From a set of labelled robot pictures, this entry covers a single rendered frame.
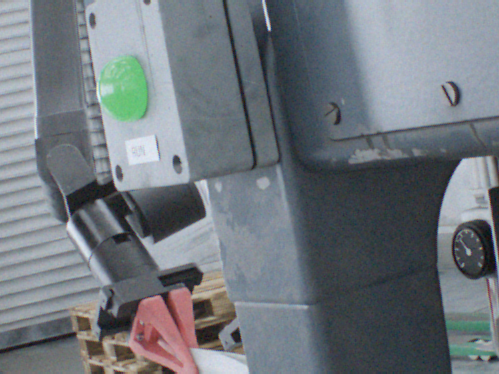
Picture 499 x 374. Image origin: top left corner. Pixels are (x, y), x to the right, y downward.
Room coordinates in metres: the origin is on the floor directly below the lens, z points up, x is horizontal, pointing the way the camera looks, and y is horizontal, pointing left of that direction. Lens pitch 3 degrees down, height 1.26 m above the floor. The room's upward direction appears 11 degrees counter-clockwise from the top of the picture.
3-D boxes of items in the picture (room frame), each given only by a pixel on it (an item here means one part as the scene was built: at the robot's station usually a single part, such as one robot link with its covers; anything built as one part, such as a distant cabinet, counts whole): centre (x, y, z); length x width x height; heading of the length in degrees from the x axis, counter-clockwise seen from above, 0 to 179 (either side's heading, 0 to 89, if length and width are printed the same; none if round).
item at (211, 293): (6.59, 0.45, 0.36); 1.20 x 0.82 x 0.14; 117
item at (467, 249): (0.72, -0.13, 1.16); 0.04 x 0.02 x 0.04; 31
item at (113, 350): (6.63, 0.42, 0.22); 1.21 x 0.84 x 0.14; 121
